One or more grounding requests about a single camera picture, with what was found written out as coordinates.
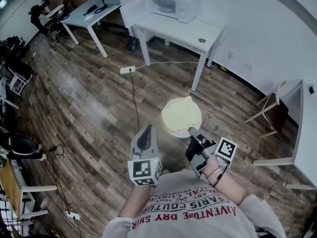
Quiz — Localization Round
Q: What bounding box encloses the white microwave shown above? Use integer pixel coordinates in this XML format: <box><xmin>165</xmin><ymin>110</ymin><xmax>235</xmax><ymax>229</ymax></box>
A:
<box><xmin>119</xmin><ymin>0</ymin><xmax>202</xmax><ymax>29</ymax></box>

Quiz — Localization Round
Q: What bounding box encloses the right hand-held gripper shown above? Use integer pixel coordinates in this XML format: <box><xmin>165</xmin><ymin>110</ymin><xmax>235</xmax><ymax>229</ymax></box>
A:
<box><xmin>185</xmin><ymin>127</ymin><xmax>238</xmax><ymax>179</ymax></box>

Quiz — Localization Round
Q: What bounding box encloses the thin gold bracelet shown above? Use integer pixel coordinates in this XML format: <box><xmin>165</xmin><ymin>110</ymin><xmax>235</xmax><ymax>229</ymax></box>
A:
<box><xmin>205</xmin><ymin>166</ymin><xmax>221</xmax><ymax>179</ymax></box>

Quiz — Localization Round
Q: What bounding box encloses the pale blue table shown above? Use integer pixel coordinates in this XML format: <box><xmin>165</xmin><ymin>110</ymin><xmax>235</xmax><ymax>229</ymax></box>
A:
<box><xmin>60</xmin><ymin>0</ymin><xmax>122</xmax><ymax>59</ymax></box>

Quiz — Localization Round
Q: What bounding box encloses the person's right forearm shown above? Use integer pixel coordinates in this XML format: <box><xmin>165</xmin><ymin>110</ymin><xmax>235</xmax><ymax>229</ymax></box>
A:
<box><xmin>203</xmin><ymin>155</ymin><xmax>248</xmax><ymax>207</ymax></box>

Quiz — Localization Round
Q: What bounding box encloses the white wire rack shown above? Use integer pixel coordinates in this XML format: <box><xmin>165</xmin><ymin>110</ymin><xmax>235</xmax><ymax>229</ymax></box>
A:
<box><xmin>9</xmin><ymin>65</ymin><xmax>33</xmax><ymax>97</ymax></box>

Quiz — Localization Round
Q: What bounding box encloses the black handheld device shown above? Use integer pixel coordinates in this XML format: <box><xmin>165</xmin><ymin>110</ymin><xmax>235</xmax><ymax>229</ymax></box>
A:
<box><xmin>83</xmin><ymin>4</ymin><xmax>98</xmax><ymax>16</ymax></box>

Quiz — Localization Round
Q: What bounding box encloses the wooden top desk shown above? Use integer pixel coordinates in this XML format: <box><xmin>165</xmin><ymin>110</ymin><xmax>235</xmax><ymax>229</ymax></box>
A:
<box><xmin>0</xmin><ymin>157</ymin><xmax>58</xmax><ymax>220</ymax></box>

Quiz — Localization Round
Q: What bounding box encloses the person's left forearm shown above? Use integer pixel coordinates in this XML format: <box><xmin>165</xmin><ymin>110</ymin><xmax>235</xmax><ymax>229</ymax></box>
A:
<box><xmin>118</xmin><ymin>184</ymin><xmax>156</xmax><ymax>219</ymax></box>

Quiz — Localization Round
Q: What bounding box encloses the black office chair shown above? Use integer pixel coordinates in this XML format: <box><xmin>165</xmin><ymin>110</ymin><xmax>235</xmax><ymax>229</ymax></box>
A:
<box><xmin>29</xmin><ymin>0</ymin><xmax>72</xmax><ymax>43</ymax></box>

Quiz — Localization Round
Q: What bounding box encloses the black box under table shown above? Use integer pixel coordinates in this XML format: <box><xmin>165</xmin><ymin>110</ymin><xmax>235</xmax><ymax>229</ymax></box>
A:
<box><xmin>127</xmin><ymin>37</ymin><xmax>140</xmax><ymax>52</ymax></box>

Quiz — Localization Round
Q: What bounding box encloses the black wrist band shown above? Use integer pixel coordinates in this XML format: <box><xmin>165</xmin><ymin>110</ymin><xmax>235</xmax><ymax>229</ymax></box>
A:
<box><xmin>210</xmin><ymin>166</ymin><xmax>229</xmax><ymax>187</ymax></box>

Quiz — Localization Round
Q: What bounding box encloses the white table with grommet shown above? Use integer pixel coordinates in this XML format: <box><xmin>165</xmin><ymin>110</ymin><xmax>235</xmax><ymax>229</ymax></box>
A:
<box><xmin>130</xmin><ymin>11</ymin><xmax>225</xmax><ymax>92</ymax></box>

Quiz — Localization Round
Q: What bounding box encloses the wooden chair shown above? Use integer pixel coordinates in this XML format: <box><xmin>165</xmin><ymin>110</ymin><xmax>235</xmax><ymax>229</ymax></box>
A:
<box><xmin>245</xmin><ymin>80</ymin><xmax>290</xmax><ymax>139</ymax></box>

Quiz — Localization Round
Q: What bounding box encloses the black floor cable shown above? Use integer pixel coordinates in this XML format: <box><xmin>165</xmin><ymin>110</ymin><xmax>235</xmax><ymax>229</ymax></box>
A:
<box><xmin>46</xmin><ymin>144</ymin><xmax>84</xmax><ymax>238</ymax></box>
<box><xmin>128</xmin><ymin>69</ymin><xmax>141</xmax><ymax>131</ymax></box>

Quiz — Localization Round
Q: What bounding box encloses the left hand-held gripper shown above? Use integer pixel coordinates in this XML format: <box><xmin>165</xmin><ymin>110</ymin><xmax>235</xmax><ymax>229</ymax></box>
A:
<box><xmin>127</xmin><ymin>124</ymin><xmax>163</xmax><ymax>187</ymax></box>

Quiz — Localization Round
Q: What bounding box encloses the white power strip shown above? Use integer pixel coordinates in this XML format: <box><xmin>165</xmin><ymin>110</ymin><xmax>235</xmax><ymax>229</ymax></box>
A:
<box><xmin>66</xmin><ymin>210</ymin><xmax>81</xmax><ymax>221</ymax></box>
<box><xmin>119</xmin><ymin>65</ymin><xmax>137</xmax><ymax>74</ymax></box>

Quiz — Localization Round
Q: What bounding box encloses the white power cable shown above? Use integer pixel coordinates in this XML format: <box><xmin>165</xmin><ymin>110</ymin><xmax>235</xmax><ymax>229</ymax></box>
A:
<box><xmin>135</xmin><ymin>60</ymin><xmax>200</xmax><ymax>69</ymax></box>

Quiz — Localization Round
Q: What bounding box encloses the black coiled cable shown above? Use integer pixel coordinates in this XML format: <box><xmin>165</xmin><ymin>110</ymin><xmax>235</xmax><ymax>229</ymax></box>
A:
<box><xmin>94</xmin><ymin>3</ymin><xmax>117</xmax><ymax>14</ymax></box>

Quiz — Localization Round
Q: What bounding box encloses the person's white printed shirt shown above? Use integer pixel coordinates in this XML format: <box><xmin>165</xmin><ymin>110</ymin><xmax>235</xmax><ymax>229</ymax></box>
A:
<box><xmin>101</xmin><ymin>170</ymin><xmax>288</xmax><ymax>238</ymax></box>

